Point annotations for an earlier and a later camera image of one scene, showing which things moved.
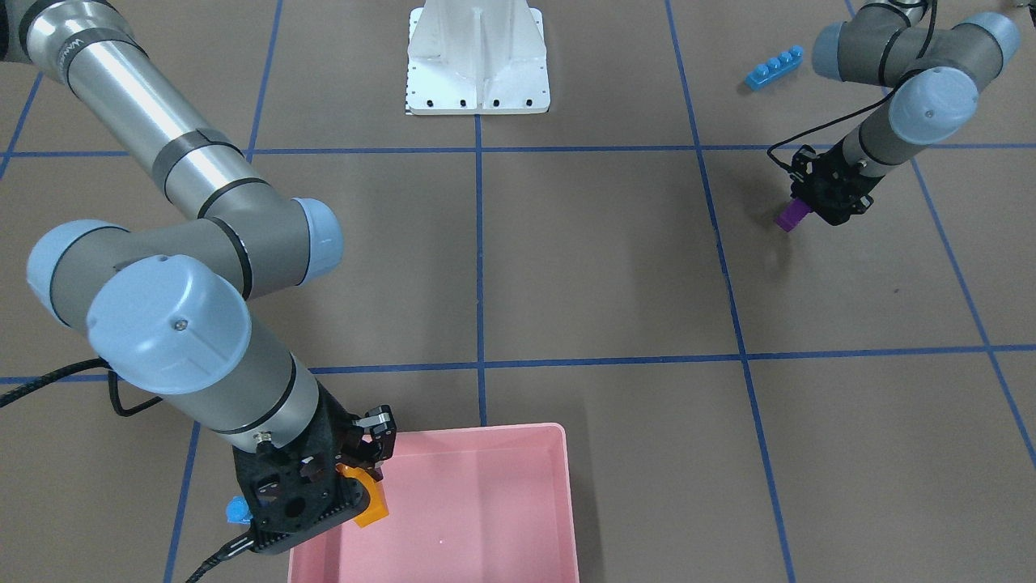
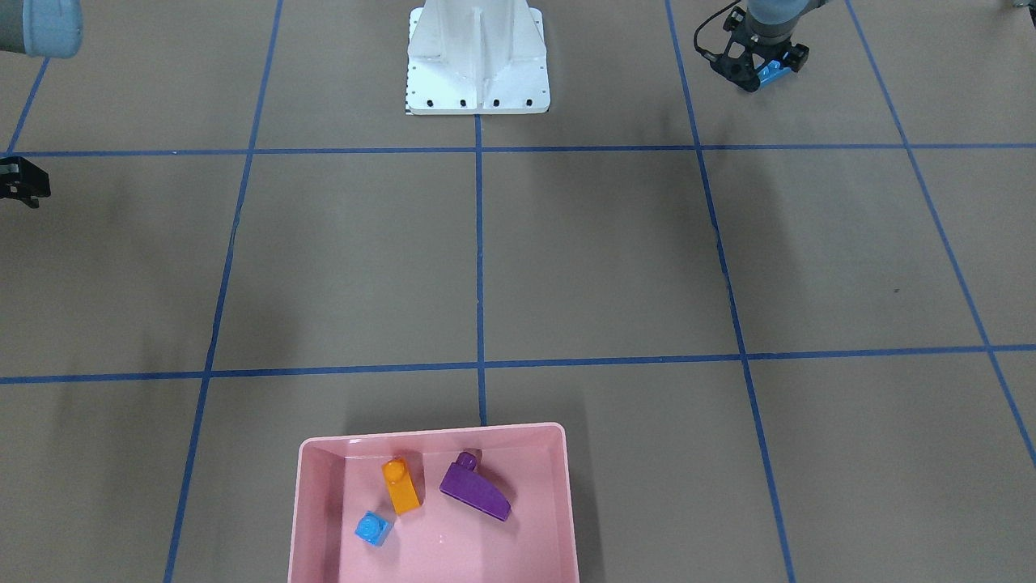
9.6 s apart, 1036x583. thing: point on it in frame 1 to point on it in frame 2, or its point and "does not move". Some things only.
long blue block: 774,66 does not move
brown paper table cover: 825,403 does not move
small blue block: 237,511 to 373,529
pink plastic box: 474,504 does not move
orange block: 377,508 to 404,493
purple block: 792,214 to 466,487
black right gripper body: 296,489 to 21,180
